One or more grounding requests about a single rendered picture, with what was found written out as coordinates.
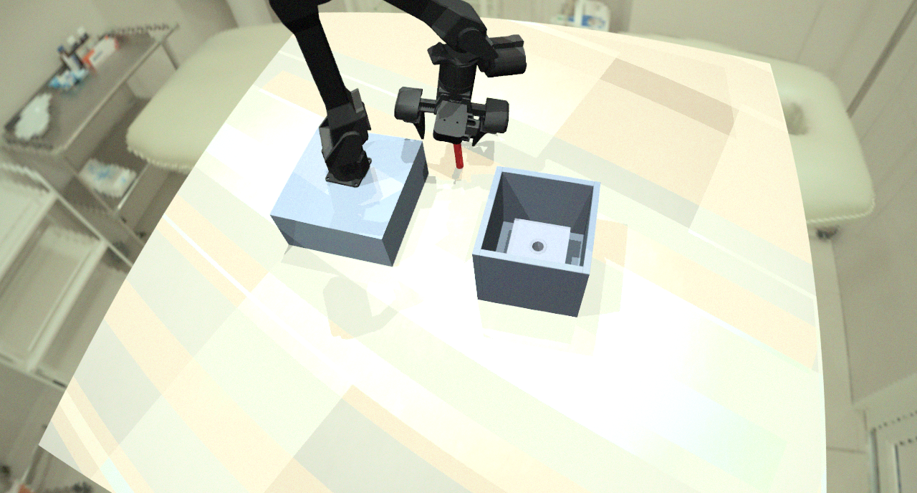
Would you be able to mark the red peg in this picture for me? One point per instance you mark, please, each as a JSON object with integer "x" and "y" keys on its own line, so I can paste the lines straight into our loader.
{"x": 458, "y": 156}

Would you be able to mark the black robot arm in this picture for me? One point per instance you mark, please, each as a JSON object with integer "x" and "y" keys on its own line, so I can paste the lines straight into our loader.
{"x": 345, "y": 128}

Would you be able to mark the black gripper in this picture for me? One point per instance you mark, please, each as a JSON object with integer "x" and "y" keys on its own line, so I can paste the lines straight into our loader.
{"x": 411, "y": 108}

